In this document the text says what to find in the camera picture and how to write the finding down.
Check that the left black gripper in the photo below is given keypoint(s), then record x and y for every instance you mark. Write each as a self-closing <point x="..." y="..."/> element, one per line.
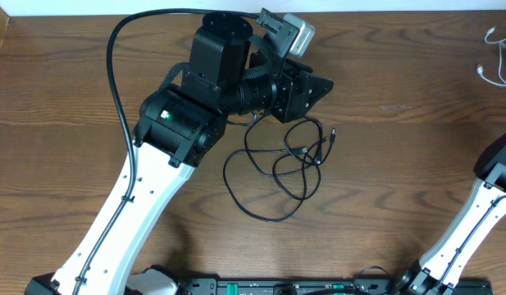
<point x="289" y="95"/>

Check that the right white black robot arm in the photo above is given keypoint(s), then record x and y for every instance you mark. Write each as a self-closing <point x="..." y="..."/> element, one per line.
<point x="438" y="271"/>

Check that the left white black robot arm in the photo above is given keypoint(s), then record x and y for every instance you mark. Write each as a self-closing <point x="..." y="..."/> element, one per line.
<point x="239" y="63"/>

